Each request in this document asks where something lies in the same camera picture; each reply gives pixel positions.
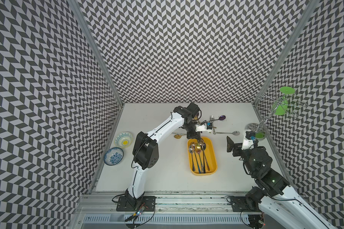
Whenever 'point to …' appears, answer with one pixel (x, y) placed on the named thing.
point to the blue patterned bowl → (113, 156)
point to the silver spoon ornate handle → (191, 149)
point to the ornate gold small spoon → (177, 136)
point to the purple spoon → (222, 117)
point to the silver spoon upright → (212, 118)
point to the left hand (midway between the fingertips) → (197, 137)
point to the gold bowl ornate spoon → (198, 148)
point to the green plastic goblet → (282, 107)
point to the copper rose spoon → (200, 141)
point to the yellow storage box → (211, 154)
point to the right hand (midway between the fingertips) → (236, 138)
